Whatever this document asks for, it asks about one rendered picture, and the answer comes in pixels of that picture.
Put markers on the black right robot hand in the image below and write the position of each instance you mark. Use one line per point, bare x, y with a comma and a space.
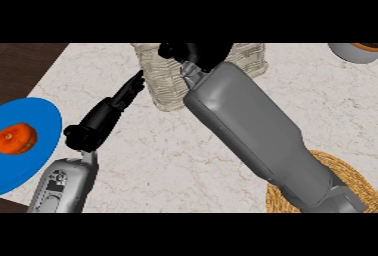
199, 53

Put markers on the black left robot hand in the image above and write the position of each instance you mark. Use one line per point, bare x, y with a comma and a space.
96, 124

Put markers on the pale wicker basket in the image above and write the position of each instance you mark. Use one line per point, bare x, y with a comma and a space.
164, 83

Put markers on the grey bowl with brown contents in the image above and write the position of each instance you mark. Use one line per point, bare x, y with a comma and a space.
355, 51

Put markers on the blue round plate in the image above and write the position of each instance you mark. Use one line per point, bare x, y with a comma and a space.
34, 160

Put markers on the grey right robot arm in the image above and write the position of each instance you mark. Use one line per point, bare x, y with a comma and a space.
258, 133

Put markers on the yellow woven round placemat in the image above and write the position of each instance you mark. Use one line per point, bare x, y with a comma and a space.
351, 180

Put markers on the orange pumpkin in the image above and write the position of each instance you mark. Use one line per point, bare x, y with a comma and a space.
17, 138

